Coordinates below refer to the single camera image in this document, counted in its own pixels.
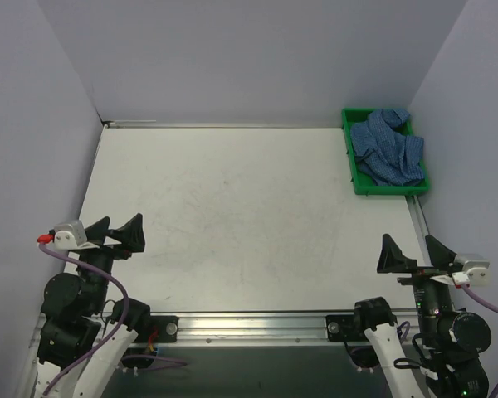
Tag blue checkered long sleeve shirt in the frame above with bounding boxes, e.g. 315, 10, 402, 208
349, 109, 425, 187

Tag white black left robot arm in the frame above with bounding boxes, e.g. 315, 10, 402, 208
34, 213, 151, 397

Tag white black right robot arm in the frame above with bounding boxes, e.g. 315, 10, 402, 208
351, 234, 491, 397

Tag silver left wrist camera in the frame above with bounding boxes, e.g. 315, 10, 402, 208
37, 220, 88, 250

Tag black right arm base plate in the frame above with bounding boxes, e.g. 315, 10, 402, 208
325, 314, 368, 344

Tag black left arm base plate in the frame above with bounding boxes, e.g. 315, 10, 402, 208
134, 315, 179, 344

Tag aluminium front frame rail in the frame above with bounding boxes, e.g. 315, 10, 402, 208
29, 310, 424, 349

